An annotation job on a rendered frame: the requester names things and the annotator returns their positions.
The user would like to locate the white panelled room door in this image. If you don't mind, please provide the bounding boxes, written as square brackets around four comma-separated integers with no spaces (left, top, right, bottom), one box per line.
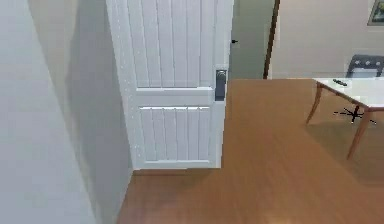
[105,0,235,170]

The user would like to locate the white table with wooden legs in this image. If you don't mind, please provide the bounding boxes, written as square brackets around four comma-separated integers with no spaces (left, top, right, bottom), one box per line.
[305,77,384,161]

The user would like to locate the dark grey office chair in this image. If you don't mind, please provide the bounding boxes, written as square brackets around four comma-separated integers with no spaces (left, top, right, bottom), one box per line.
[333,54,384,126]

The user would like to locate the grey door handle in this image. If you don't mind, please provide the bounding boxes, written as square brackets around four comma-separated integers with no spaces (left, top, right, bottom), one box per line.
[214,69,228,102]

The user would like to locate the framed wall picture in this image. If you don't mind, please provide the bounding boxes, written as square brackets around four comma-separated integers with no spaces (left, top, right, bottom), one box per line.
[367,0,384,27]

